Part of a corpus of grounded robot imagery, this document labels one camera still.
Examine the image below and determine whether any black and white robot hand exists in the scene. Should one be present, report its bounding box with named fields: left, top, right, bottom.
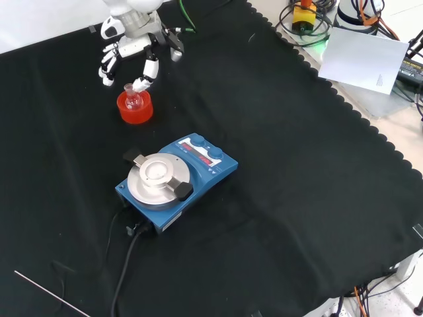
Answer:
left=98, top=16, right=163, bottom=93

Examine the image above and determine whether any clear round-bottom glass flask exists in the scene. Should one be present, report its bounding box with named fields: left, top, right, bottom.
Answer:
left=124, top=83, right=144, bottom=111

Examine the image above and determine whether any red round flask stand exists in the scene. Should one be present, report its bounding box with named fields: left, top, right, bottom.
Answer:
left=116, top=89, right=155, bottom=125

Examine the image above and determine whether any blue heater with steel plate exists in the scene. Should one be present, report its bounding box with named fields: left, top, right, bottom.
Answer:
left=114, top=132, right=239, bottom=235

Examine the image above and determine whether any yellow stop button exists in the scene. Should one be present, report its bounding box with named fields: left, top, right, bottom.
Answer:
left=291, top=0, right=319, bottom=34

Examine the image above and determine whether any black bench cloth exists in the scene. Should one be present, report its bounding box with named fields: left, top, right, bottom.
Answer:
left=0, top=0, right=423, bottom=317

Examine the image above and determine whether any pale board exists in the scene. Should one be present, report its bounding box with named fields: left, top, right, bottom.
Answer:
left=317, top=26, right=410, bottom=96

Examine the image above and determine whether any thin straight rod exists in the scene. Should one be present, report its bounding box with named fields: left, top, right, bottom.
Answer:
left=14, top=270, right=92, bottom=317

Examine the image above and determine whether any black power adapter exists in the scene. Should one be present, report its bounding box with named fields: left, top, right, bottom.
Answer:
left=395, top=56, right=423, bottom=84

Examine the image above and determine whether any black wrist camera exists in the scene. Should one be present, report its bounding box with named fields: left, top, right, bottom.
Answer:
left=161, top=26, right=185, bottom=63

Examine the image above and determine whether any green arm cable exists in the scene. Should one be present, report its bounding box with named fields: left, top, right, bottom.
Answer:
left=171, top=0, right=199, bottom=34

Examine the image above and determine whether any coiled black cable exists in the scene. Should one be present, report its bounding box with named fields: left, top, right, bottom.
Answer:
left=278, top=0, right=333, bottom=48

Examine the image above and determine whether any black heater power cable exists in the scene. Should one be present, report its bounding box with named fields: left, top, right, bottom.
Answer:
left=110, top=221, right=151, bottom=317

